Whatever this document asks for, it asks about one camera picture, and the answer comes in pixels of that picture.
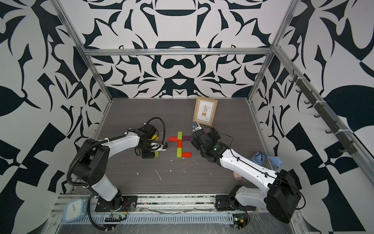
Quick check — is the wall hook rail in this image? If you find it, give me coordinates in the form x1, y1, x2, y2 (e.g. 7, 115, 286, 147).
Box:
291, 75, 358, 155

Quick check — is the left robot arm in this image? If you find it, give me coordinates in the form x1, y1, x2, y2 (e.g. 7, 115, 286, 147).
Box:
66, 117, 168, 210

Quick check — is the circuit board right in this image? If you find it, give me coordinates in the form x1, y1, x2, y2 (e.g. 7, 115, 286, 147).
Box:
233, 213, 250, 230

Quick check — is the white blue alarm clock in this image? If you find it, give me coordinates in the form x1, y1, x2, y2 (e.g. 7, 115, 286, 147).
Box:
62, 199, 88, 223

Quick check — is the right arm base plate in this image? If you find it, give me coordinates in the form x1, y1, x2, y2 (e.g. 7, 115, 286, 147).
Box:
215, 195, 256, 211

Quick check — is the lime block bottom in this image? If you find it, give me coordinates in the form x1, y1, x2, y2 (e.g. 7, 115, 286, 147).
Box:
176, 147, 182, 158

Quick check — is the pink beige small box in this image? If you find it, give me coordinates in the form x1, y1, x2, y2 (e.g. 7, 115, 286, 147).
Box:
233, 172, 243, 181

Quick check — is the wooden picture frame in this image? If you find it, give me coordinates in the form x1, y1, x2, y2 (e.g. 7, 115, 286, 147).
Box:
193, 97, 218, 126

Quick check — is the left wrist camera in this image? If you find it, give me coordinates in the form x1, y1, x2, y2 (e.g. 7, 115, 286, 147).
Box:
151, 142, 168, 152

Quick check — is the aluminium front rail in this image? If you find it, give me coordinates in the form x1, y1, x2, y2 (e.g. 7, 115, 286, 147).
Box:
58, 192, 300, 214

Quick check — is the purple block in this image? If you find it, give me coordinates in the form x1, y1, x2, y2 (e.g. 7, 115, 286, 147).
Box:
182, 136, 192, 141

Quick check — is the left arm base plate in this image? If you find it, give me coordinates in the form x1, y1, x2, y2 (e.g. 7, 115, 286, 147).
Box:
95, 196, 138, 212

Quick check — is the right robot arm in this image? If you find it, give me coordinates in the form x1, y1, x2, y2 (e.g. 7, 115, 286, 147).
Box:
191, 122, 304, 224

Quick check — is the white cable duct strip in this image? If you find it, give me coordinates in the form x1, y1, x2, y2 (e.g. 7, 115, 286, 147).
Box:
84, 213, 234, 225

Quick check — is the green circuit board left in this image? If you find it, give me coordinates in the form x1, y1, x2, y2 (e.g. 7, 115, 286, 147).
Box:
104, 212, 127, 223

